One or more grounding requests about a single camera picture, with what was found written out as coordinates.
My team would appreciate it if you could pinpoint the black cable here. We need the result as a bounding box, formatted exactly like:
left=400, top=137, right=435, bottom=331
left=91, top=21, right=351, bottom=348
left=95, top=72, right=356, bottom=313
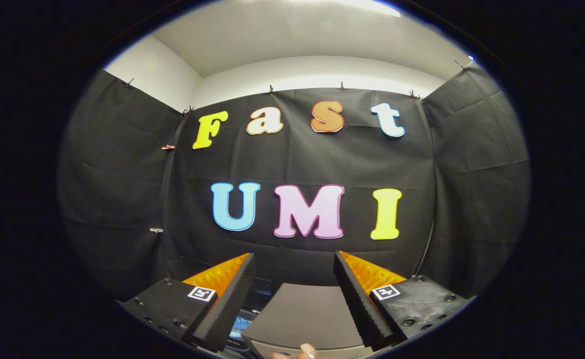
left=414, top=218, right=436, bottom=278

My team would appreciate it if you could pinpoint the black backdrop cloth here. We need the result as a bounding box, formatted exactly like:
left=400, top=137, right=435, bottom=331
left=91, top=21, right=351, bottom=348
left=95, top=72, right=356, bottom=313
left=58, top=60, right=531, bottom=300

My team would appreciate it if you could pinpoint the grey washing machine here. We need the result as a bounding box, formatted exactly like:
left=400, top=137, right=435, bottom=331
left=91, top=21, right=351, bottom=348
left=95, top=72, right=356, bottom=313
left=225, top=283, right=373, bottom=359

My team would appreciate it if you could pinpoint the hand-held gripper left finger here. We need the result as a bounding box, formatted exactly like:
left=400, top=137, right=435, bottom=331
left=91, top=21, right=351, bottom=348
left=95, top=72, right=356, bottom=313
left=118, top=253, right=256, bottom=352

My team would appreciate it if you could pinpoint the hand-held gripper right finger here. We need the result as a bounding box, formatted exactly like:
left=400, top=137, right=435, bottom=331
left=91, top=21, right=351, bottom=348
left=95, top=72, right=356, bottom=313
left=333, top=251, right=472, bottom=350

